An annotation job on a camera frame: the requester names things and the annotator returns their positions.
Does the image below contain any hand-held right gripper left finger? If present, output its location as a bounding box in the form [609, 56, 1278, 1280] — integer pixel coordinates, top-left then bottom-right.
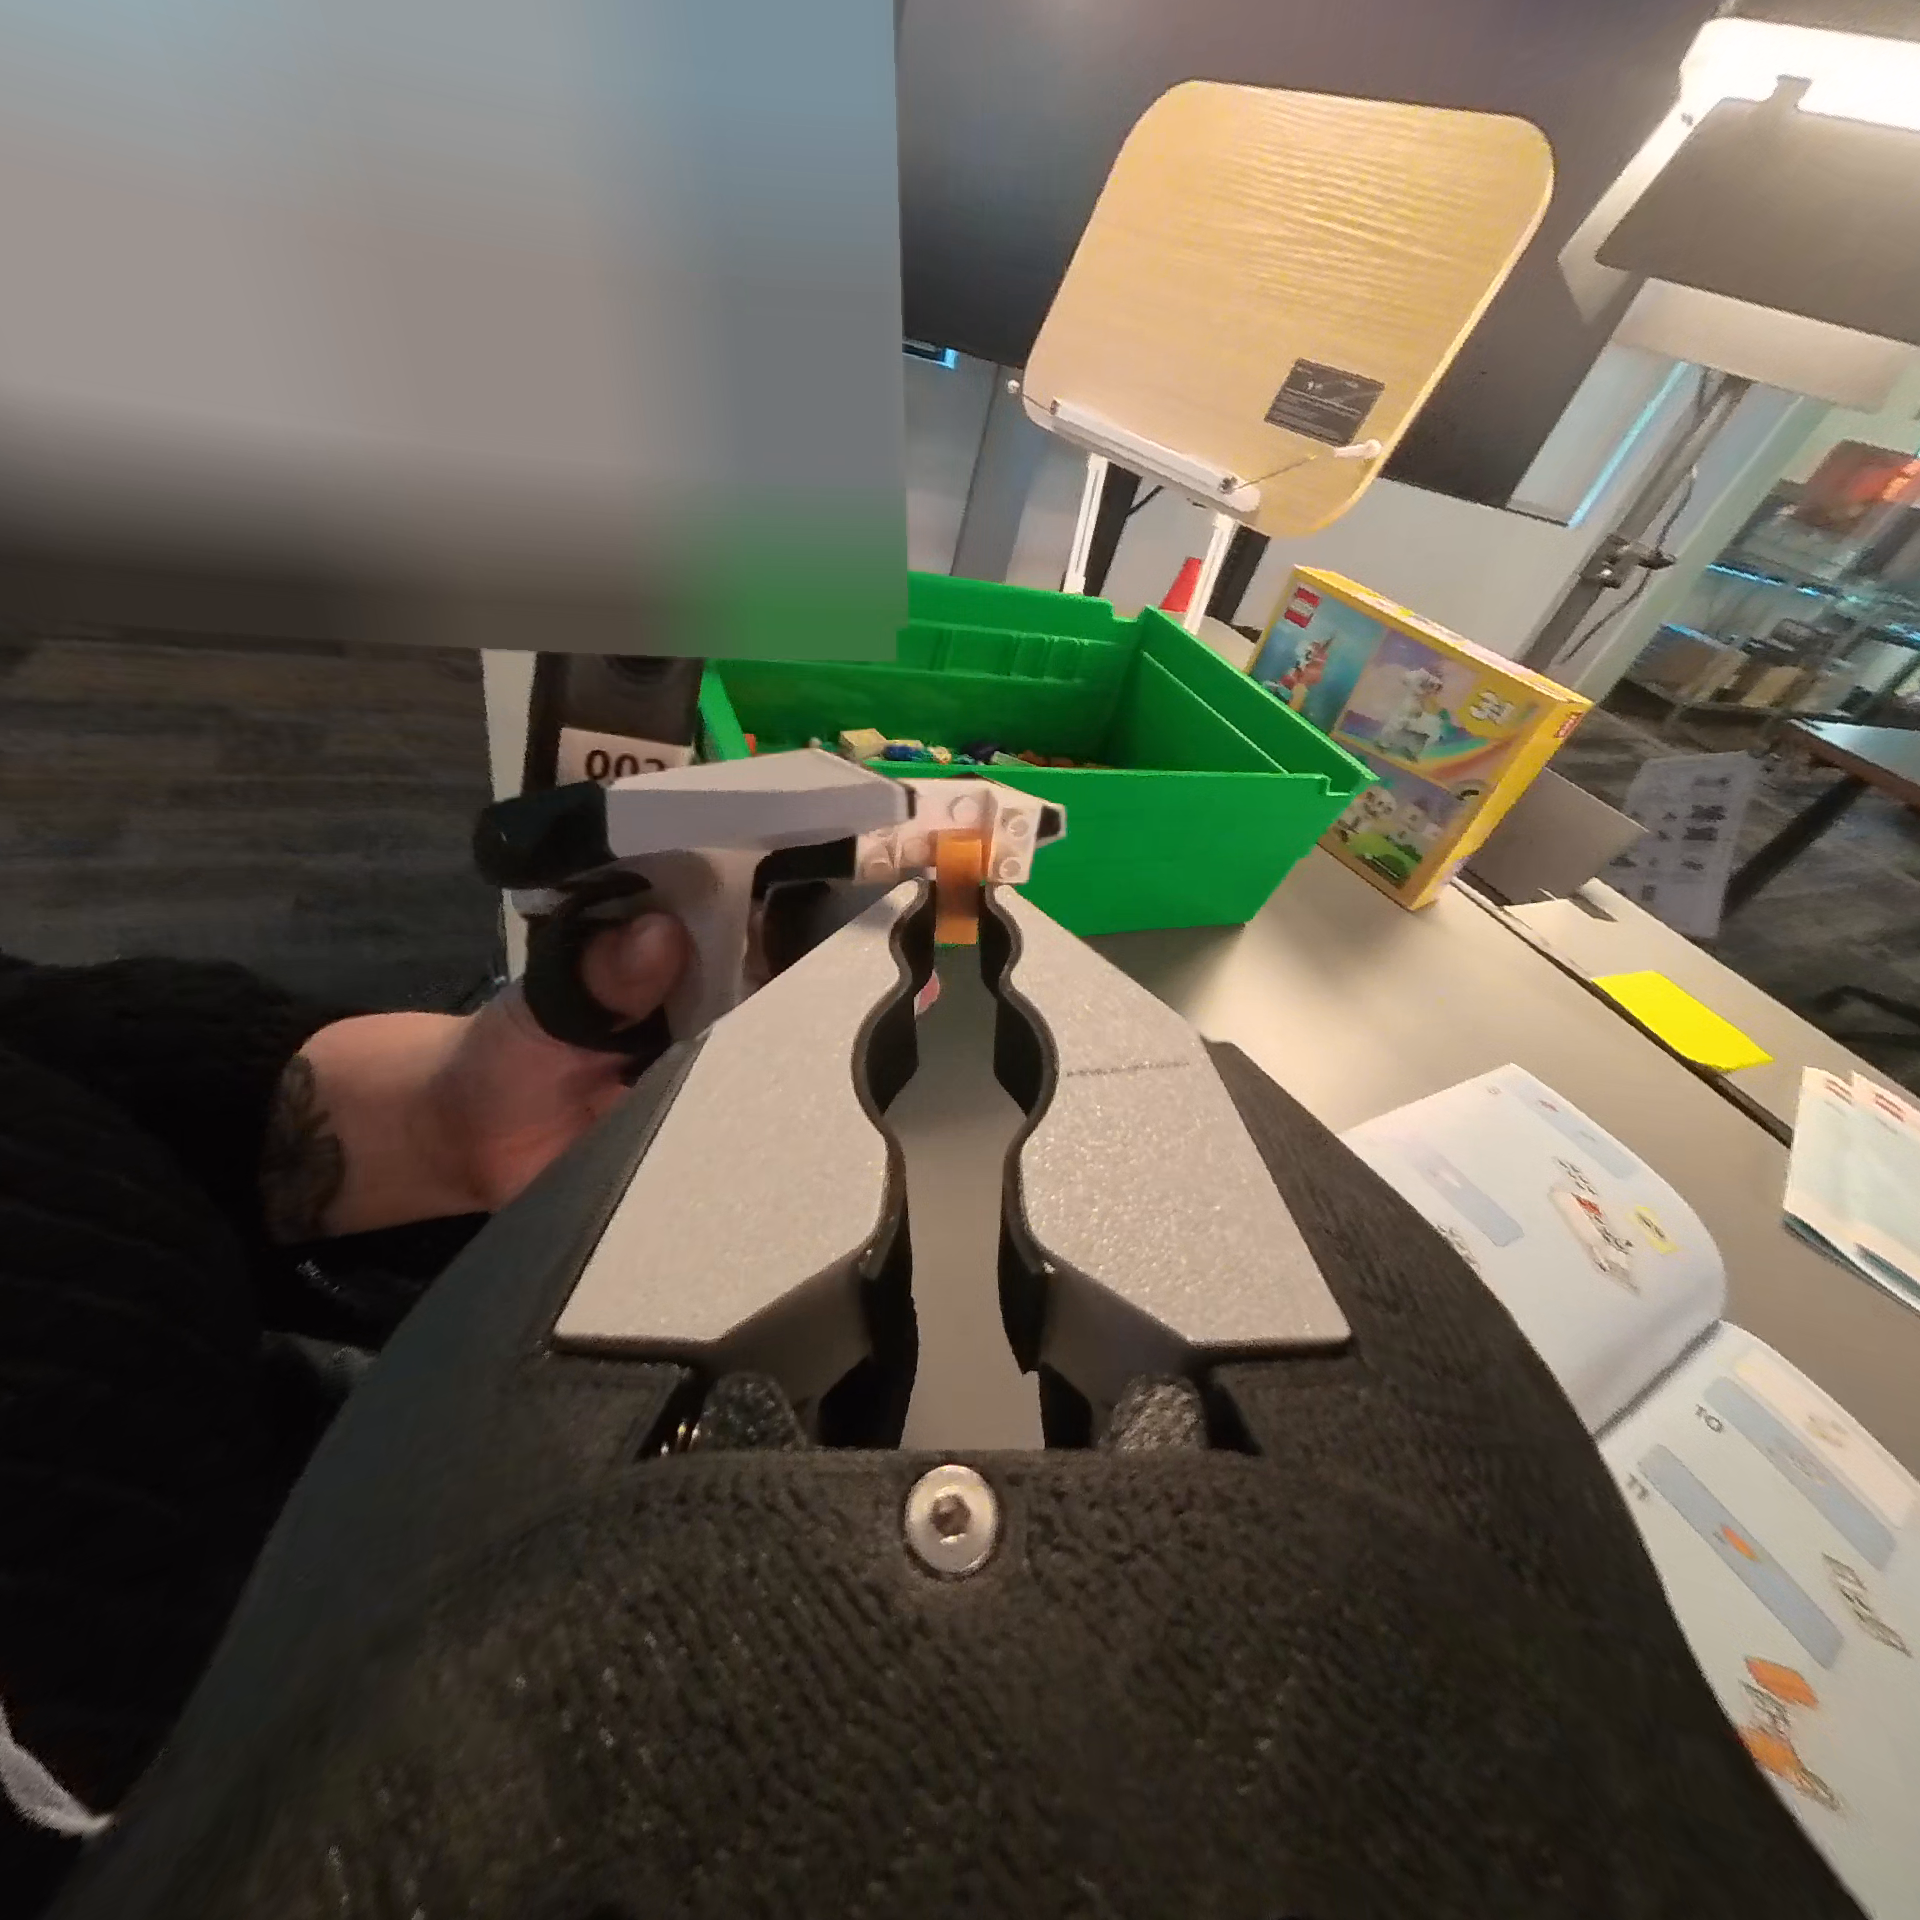
[554, 880, 921, 1444]

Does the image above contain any dark background desk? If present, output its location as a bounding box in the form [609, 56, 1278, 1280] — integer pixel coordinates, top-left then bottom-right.
[1786, 716, 1920, 900]

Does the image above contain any person's left forearm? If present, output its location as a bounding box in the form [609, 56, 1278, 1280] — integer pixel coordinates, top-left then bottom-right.
[0, 951, 363, 1246]

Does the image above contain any yellow lego set box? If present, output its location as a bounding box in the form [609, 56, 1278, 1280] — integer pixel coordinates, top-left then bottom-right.
[1245, 564, 1595, 914]

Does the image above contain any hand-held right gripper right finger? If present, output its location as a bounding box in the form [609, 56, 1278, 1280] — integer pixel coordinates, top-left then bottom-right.
[978, 886, 1352, 1447]

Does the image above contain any pile of mixed lego bricks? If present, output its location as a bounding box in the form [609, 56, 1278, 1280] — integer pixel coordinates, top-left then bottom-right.
[751, 724, 1119, 773]

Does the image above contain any green plastic bin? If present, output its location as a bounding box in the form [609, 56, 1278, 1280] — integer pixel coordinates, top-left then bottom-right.
[697, 569, 1378, 936]

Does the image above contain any printed paper sheet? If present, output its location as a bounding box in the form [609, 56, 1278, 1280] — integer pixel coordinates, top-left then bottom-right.
[1604, 749, 1760, 937]

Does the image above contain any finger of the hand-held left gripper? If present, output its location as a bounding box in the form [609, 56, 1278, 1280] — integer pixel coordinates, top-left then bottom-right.
[597, 747, 921, 886]

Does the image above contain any small white lego assembly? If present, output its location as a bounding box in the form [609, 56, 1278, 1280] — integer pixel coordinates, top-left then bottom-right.
[847, 786, 1069, 886]

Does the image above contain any person's left hand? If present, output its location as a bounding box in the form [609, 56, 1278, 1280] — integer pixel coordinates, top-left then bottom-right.
[349, 907, 701, 1227]

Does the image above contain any grey cardboard sheet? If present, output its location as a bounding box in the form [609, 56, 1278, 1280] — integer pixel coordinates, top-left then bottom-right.
[1461, 762, 1638, 908]

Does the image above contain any white hanging light fixture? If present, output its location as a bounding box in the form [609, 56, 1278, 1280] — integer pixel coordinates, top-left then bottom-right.
[1559, 13, 1920, 412]

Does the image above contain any wooden book stand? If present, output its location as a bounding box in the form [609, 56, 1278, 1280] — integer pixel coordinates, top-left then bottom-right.
[1007, 80, 1557, 594]

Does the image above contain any yellow sticky note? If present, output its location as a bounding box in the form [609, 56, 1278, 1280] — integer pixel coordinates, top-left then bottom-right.
[1592, 967, 1774, 1074]

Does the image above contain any open instruction booklet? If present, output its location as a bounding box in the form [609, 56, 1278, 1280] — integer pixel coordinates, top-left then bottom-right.
[1339, 1066, 1920, 1860]

